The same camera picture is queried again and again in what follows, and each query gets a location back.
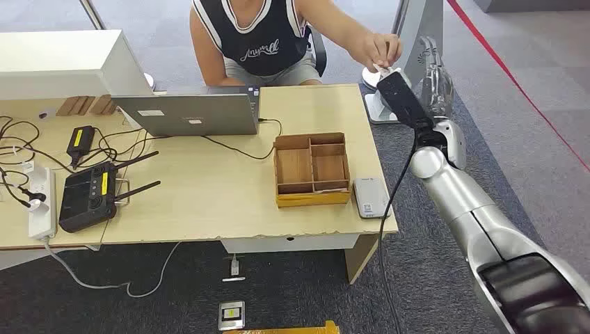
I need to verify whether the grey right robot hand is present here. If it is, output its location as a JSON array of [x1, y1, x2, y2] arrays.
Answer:
[[417, 35, 456, 122]]

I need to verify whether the person's left hand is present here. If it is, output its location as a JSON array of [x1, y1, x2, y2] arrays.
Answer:
[[357, 32, 404, 72]]

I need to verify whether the white ID card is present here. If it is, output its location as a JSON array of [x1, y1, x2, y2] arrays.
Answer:
[[372, 63, 401, 77]]

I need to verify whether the person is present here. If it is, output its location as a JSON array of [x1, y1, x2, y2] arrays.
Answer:
[[189, 0, 404, 88]]

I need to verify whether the grey card reader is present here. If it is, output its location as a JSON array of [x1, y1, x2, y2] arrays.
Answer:
[[353, 177, 392, 219]]

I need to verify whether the white round stand base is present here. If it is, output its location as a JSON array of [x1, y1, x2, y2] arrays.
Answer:
[[360, 62, 385, 92]]

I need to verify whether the silver display on stand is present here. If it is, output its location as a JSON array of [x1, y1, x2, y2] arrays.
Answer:
[[364, 0, 446, 125]]

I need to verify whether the red floor tape line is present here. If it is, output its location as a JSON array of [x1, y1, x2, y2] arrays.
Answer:
[[446, 0, 590, 174]]

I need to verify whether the grey low platform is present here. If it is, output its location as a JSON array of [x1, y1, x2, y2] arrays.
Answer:
[[473, 0, 590, 13]]

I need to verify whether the wooden compartment tray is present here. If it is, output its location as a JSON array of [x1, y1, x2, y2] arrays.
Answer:
[[273, 132, 352, 209]]

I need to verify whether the grey laptop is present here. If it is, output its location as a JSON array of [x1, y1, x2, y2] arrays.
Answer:
[[111, 85, 262, 138]]

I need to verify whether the light wooden desk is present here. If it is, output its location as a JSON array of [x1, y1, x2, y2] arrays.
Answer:
[[0, 83, 399, 285]]

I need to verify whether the white floor socket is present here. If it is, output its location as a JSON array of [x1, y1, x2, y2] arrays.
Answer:
[[222, 254, 246, 283]]

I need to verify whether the wooden block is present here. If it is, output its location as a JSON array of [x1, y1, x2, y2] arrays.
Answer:
[[55, 95, 96, 117], [88, 94, 117, 116]]

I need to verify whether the yellow cardboard box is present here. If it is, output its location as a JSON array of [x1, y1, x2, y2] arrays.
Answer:
[[223, 321, 341, 334]]

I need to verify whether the grey metal pole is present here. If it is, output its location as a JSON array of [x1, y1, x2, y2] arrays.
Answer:
[[78, 0, 107, 31]]

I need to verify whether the silver floor plate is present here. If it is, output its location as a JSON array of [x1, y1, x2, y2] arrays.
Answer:
[[218, 301, 246, 331]]

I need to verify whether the black power adapter yellow label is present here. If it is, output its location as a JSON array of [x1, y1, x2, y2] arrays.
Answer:
[[65, 125, 96, 161]]

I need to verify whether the white cabinet box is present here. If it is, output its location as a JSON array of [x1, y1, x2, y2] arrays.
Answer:
[[0, 29, 154, 102]]

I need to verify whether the black remote controller with antennas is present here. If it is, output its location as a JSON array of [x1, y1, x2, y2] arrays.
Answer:
[[58, 151, 162, 234]]

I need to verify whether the white power strip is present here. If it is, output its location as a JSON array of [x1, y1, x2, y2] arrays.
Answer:
[[27, 166, 58, 241]]

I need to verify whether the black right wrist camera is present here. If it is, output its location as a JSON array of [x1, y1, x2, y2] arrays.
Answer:
[[376, 67, 434, 132]]

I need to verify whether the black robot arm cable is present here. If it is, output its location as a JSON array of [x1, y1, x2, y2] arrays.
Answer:
[[378, 131, 418, 334]]

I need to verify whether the black laptop cable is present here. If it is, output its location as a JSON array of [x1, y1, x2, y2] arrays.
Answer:
[[201, 118, 283, 161]]

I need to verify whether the black adapter cable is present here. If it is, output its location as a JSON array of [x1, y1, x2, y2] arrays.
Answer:
[[73, 128, 173, 169]]

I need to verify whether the black looped cable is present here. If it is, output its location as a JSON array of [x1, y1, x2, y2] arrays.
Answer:
[[0, 115, 74, 174]]

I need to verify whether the white power cable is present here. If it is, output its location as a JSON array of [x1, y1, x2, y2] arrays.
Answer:
[[43, 237, 183, 299]]

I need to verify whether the black plug with cable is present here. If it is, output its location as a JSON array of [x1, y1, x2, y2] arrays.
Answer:
[[0, 166, 48, 209]]

